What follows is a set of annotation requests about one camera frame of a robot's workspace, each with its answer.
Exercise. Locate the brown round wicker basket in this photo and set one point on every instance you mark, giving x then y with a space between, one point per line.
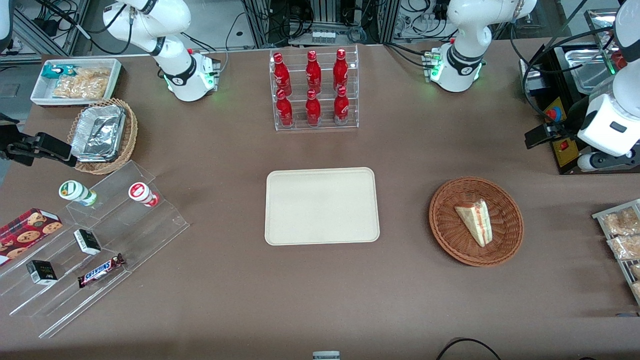
450 230

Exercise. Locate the glass display cover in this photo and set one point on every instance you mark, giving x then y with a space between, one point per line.
600 20

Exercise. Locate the snickers chocolate bar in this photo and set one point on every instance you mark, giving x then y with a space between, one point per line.
100 271

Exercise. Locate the aluminium frame beam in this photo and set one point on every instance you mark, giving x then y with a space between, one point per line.
30 30

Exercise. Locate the white rectangular snack bin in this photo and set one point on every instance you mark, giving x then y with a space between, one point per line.
42 92

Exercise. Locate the aluminium foil tray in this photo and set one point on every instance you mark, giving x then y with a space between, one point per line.
97 132

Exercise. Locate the triangle sandwich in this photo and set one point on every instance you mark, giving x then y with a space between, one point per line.
477 222

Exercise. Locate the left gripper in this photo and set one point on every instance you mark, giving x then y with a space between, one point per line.
573 121

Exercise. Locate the grey box at table edge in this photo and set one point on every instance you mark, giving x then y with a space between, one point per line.
326 355

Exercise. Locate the silver metal side box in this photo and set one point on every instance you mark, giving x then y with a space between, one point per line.
529 75

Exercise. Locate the steel food pan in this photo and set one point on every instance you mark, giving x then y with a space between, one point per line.
590 75

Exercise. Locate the red label yogurt cup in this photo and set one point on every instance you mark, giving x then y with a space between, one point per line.
141 193

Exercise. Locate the small black carton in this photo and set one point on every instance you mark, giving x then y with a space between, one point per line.
87 242
41 272

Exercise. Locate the beige plastic serving tray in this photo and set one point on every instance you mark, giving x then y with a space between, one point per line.
320 207

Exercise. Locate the clear acrylic tiered stand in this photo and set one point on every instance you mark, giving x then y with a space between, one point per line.
150 235

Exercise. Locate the tan oval wicker basket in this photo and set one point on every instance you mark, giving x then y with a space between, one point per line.
130 130

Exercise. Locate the black food warmer appliance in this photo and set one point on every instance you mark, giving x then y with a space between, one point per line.
567 155

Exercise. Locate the red cookie box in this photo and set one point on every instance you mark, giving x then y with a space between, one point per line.
27 232

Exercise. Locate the clear bagged pastry packet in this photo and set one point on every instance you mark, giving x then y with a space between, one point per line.
636 271
636 290
622 221
627 247

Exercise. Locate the green label yogurt cup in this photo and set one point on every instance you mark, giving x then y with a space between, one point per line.
75 191

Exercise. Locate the white power strip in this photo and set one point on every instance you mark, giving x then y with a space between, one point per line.
323 36

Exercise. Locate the black equipment rack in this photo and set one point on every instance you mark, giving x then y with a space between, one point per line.
325 12

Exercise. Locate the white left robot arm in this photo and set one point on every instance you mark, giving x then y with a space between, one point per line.
462 60

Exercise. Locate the teal snack packet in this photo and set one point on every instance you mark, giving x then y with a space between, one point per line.
54 71

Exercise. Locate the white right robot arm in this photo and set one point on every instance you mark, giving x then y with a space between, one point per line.
175 70

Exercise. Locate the red cola bottle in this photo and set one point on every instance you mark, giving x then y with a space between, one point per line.
282 75
284 111
313 74
341 108
340 71
313 110

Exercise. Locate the red sausage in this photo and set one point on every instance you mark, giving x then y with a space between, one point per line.
619 61

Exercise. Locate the clear acrylic bottle rack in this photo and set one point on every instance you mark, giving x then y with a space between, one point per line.
327 125

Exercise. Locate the clear bag of chips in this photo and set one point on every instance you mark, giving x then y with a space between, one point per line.
82 84

